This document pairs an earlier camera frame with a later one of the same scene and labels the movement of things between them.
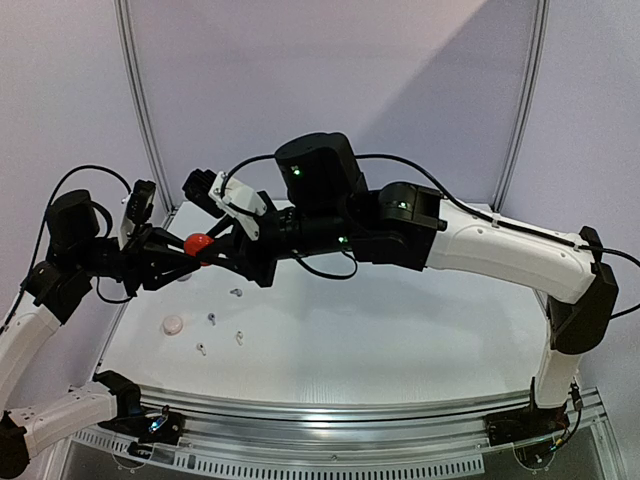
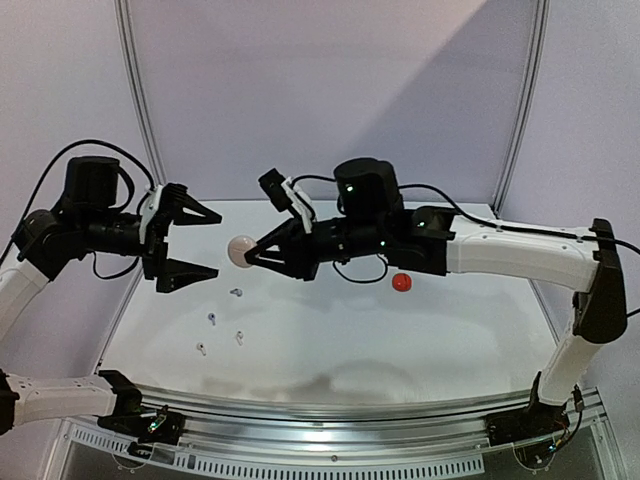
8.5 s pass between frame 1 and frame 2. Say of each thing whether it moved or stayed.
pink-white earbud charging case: moved
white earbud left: stayed
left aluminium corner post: stayed
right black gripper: moved
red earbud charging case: moved
